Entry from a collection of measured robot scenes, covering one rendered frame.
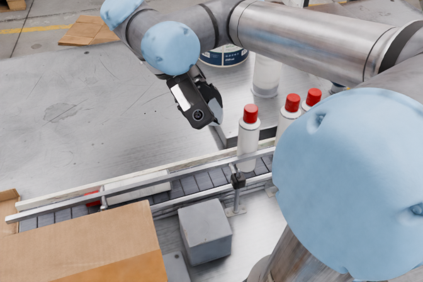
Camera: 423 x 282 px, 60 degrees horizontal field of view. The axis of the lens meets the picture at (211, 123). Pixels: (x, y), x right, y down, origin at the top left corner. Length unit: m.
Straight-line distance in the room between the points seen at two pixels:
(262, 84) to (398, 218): 0.97
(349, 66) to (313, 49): 0.05
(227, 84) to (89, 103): 0.47
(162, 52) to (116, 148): 0.64
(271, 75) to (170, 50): 0.66
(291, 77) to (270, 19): 0.81
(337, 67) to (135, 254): 0.38
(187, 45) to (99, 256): 0.33
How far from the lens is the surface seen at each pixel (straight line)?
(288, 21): 0.48
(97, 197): 0.86
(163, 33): 0.52
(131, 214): 0.62
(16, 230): 1.04
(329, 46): 0.43
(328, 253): 0.28
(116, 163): 1.09
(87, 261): 0.59
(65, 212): 0.96
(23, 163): 1.18
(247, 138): 0.87
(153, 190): 0.90
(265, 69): 1.13
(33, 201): 0.96
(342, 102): 0.25
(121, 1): 0.62
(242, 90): 1.22
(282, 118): 0.90
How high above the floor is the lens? 1.63
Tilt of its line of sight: 43 degrees down
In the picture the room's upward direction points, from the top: straight up
